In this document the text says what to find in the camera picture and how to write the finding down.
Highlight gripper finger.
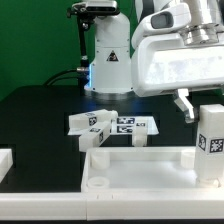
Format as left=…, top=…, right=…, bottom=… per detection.
left=173, top=89, right=195, bottom=123

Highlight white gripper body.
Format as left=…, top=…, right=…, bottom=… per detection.
left=131, top=3, right=224, bottom=97

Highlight white square desk top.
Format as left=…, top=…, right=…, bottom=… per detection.
left=81, top=147, right=224, bottom=194

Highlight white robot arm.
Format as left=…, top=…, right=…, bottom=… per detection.
left=85, top=0, right=224, bottom=123

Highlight white marker sheet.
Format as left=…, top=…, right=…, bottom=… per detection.
left=68, top=116, right=159, bottom=135

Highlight white front fence bar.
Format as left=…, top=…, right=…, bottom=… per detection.
left=0, top=189, right=224, bottom=221

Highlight white fence bar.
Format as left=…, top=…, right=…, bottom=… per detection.
left=0, top=189, right=224, bottom=221
left=0, top=149, right=13, bottom=183

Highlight white left fence bar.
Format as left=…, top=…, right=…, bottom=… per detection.
left=0, top=149, right=13, bottom=183

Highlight camera on stand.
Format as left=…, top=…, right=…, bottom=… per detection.
left=72, top=0, right=119, bottom=15

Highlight black cables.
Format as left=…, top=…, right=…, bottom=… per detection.
left=43, top=68, right=84, bottom=87

